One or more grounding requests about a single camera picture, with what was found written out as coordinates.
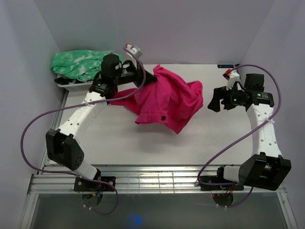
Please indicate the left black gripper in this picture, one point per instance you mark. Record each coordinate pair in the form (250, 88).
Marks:
(138, 73)

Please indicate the pink trousers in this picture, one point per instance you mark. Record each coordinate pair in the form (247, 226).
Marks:
(170, 100)

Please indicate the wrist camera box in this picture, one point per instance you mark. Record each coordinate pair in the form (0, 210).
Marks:
(232, 76)
(135, 50)

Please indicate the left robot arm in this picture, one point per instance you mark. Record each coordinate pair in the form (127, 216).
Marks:
(63, 144)

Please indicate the white plastic basket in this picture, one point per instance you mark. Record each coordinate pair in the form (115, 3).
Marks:
(72, 85)

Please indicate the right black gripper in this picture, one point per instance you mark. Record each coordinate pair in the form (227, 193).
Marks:
(219, 93)

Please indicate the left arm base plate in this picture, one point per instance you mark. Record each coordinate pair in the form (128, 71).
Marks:
(82, 185)

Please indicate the blue table label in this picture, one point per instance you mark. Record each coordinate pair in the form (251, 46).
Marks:
(225, 66)

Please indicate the green white patterned garment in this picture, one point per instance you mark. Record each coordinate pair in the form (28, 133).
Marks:
(81, 65)

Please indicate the aluminium front rail frame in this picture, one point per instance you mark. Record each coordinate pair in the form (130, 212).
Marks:
(155, 172)

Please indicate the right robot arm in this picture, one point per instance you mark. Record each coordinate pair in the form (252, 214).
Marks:
(266, 168)

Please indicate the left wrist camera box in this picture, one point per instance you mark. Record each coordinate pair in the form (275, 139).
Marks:
(135, 50)

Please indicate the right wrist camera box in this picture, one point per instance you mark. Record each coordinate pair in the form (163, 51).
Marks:
(232, 76)

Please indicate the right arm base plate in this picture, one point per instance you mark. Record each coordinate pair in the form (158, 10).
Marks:
(213, 183)

